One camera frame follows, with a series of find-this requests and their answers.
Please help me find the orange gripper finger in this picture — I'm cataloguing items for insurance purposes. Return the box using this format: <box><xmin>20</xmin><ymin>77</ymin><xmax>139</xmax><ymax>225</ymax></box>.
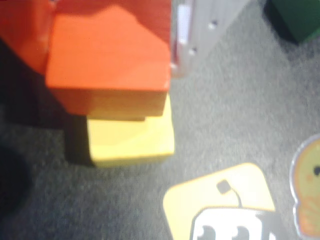
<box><xmin>0</xmin><ymin>0</ymin><xmax>56</xmax><ymax>74</ymax></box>

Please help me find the orange wooden cube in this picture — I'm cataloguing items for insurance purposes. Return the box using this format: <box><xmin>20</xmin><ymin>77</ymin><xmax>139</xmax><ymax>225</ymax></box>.
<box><xmin>45</xmin><ymin>0</ymin><xmax>174</xmax><ymax>123</ymax></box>

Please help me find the green wooden cube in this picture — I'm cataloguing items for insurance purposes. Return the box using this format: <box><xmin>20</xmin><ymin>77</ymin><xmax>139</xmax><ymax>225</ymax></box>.
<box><xmin>264</xmin><ymin>0</ymin><xmax>320</xmax><ymax>45</ymax></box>

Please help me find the black fabric desk mat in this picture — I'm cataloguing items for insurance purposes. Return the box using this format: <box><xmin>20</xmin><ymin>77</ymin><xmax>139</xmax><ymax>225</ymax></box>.
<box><xmin>0</xmin><ymin>0</ymin><xmax>320</xmax><ymax>240</ymax></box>

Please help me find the hugging face emoji sticker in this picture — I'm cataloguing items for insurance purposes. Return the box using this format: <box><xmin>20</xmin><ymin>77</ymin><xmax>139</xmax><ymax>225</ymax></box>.
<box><xmin>289</xmin><ymin>133</ymin><xmax>320</xmax><ymax>239</ymax></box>

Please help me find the yellow wooden cube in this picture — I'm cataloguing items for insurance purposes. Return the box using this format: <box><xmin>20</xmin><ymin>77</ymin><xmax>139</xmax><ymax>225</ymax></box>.
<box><xmin>86</xmin><ymin>94</ymin><xmax>176</xmax><ymax>169</ymax></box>

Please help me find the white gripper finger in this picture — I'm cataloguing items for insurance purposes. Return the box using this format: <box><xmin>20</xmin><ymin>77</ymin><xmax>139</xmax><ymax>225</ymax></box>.
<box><xmin>170</xmin><ymin>0</ymin><xmax>251</xmax><ymax>79</ymax></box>

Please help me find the yellow robot face sticker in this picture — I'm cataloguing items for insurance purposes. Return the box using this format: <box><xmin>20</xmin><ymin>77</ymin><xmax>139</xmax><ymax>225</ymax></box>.
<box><xmin>162</xmin><ymin>161</ymin><xmax>278</xmax><ymax>240</ymax></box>

